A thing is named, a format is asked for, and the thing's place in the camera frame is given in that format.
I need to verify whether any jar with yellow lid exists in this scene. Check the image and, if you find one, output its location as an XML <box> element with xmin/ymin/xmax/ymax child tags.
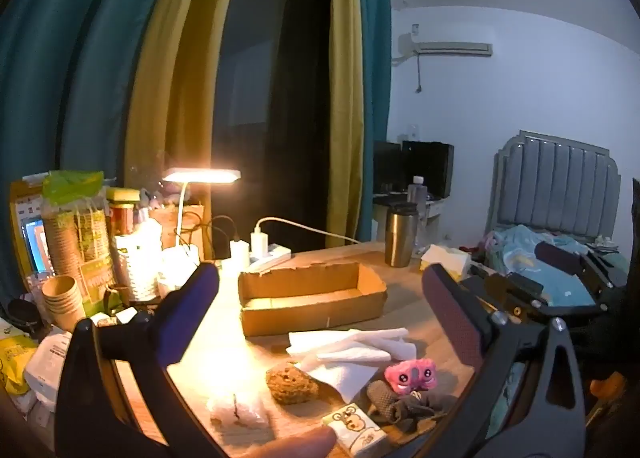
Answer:
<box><xmin>106</xmin><ymin>188</ymin><xmax>142</xmax><ymax>239</ymax></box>

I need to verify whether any pink plush toy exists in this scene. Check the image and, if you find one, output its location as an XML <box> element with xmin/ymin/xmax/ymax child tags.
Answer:
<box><xmin>384</xmin><ymin>358</ymin><xmax>438</xmax><ymax>395</ymax></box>

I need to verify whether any cartoon print tissue packet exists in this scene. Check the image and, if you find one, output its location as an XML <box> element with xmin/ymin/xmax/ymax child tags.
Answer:
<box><xmin>321</xmin><ymin>403</ymin><xmax>390</xmax><ymax>457</ymax></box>

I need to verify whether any grey knitted cloth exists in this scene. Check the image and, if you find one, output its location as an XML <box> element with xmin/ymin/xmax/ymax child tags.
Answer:
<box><xmin>366</xmin><ymin>380</ymin><xmax>458</xmax><ymax>434</ymax></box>

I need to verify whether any wide teal curtain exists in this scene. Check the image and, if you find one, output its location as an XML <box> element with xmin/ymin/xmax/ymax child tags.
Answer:
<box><xmin>0</xmin><ymin>0</ymin><xmax>187</xmax><ymax>291</ymax></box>

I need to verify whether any white tissue box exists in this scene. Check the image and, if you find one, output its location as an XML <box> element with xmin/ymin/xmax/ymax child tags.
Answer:
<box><xmin>420</xmin><ymin>244</ymin><xmax>472</xmax><ymax>279</ymax></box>

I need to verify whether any steel tumbler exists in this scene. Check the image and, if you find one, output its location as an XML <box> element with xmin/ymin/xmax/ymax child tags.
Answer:
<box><xmin>384</xmin><ymin>203</ymin><xmax>420</xmax><ymax>269</ymax></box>

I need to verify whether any clear plastic wrap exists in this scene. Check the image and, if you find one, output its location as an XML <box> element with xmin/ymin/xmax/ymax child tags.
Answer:
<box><xmin>207</xmin><ymin>392</ymin><xmax>275</xmax><ymax>445</ymax></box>

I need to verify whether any brown sponge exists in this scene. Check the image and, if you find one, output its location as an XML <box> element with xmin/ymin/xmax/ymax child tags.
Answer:
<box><xmin>265</xmin><ymin>362</ymin><xmax>320</xmax><ymax>406</ymax></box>

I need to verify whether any cardboard box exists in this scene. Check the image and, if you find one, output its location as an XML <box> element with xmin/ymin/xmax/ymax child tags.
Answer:
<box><xmin>237</xmin><ymin>262</ymin><xmax>388</xmax><ymax>337</ymax></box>

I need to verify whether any yellow plastic bag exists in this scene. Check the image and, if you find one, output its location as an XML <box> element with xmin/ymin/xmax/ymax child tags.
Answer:
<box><xmin>0</xmin><ymin>332</ymin><xmax>37</xmax><ymax>395</ymax></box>

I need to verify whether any bagged paper cups green top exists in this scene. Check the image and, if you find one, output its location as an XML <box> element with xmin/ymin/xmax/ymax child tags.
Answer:
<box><xmin>41</xmin><ymin>170</ymin><xmax>117</xmax><ymax>305</ymax></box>

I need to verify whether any white air conditioner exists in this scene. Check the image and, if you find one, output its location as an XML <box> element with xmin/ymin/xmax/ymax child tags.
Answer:
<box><xmin>398</xmin><ymin>32</ymin><xmax>493</xmax><ymax>58</ymax></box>

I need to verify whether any black round object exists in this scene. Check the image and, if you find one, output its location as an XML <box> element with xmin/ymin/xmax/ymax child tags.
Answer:
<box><xmin>7</xmin><ymin>298</ymin><xmax>42</xmax><ymax>339</ymax></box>

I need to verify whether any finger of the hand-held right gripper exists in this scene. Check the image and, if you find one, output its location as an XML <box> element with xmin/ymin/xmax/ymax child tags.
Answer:
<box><xmin>460</xmin><ymin>265</ymin><xmax>601</xmax><ymax>313</ymax></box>
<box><xmin>534</xmin><ymin>240</ymin><xmax>617</xmax><ymax>289</ymax></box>

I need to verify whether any grey padded headboard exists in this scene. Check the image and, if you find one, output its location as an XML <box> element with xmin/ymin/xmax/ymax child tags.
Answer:
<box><xmin>492</xmin><ymin>130</ymin><xmax>622</xmax><ymax>245</ymax></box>

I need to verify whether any white power strip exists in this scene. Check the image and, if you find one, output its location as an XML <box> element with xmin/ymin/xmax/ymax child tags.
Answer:
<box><xmin>235</xmin><ymin>245</ymin><xmax>292</xmax><ymax>275</ymax></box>

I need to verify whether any white charging cable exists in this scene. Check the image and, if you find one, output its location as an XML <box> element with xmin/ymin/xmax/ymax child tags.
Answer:
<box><xmin>255</xmin><ymin>217</ymin><xmax>362</xmax><ymax>245</ymax></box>

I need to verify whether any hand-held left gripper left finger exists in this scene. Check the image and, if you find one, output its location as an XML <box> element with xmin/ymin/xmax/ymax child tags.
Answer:
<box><xmin>54</xmin><ymin>262</ymin><xmax>232</xmax><ymax>458</ymax></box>

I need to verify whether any white desk lamp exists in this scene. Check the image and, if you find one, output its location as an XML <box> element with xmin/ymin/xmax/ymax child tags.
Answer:
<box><xmin>159</xmin><ymin>168</ymin><xmax>242</xmax><ymax>279</ymax></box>

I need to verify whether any white wrapped package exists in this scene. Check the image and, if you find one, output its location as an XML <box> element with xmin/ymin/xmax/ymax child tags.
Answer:
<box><xmin>24</xmin><ymin>332</ymin><xmax>72</xmax><ymax>411</ymax></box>

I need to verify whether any black monitor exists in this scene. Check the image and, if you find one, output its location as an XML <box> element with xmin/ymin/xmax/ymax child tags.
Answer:
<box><xmin>401</xmin><ymin>140</ymin><xmax>455</xmax><ymax>199</ymax></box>

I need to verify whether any person's left hand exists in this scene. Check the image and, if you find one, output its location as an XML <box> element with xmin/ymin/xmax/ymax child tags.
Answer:
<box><xmin>247</xmin><ymin>425</ymin><xmax>337</xmax><ymax>458</ymax></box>

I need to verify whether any black cable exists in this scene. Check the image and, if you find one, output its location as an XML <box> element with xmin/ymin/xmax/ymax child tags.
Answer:
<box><xmin>179</xmin><ymin>214</ymin><xmax>237</xmax><ymax>259</ymax></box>

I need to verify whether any white woven basket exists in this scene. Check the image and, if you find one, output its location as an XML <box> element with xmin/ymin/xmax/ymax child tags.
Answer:
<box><xmin>112</xmin><ymin>220</ymin><xmax>164</xmax><ymax>302</ymax></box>

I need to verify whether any wide yellow curtain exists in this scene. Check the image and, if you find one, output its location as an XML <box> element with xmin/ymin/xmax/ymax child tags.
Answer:
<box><xmin>124</xmin><ymin>0</ymin><xmax>251</xmax><ymax>259</ymax></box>

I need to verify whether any narrow yellow curtain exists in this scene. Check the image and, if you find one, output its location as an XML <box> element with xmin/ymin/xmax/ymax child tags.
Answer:
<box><xmin>325</xmin><ymin>0</ymin><xmax>367</xmax><ymax>249</ymax></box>

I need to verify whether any white paper tissue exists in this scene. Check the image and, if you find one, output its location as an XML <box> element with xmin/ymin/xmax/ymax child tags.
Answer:
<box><xmin>299</xmin><ymin>345</ymin><xmax>418</xmax><ymax>404</ymax></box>

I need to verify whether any stack of paper cups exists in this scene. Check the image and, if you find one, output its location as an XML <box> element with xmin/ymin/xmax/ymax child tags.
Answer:
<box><xmin>41</xmin><ymin>275</ymin><xmax>87</xmax><ymax>332</ymax></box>

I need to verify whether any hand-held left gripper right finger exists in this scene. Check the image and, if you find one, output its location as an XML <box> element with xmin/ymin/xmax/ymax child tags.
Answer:
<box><xmin>395</xmin><ymin>263</ymin><xmax>587</xmax><ymax>458</ymax></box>

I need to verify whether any light blue blanket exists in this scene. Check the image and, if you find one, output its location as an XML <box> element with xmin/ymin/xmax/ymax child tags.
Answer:
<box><xmin>480</xmin><ymin>225</ymin><xmax>632</xmax><ymax>309</ymax></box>

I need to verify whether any brown cardboard carton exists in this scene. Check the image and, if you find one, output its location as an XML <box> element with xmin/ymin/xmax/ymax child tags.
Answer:
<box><xmin>150</xmin><ymin>204</ymin><xmax>206</xmax><ymax>259</ymax></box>

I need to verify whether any clear water bottle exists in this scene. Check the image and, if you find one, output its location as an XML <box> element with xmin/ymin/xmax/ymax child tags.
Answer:
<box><xmin>407</xmin><ymin>176</ymin><xmax>429</xmax><ymax>219</ymax></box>

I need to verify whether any yellow printed box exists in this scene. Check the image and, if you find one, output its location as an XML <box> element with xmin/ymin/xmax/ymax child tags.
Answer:
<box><xmin>10</xmin><ymin>180</ymin><xmax>52</xmax><ymax>279</ymax></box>

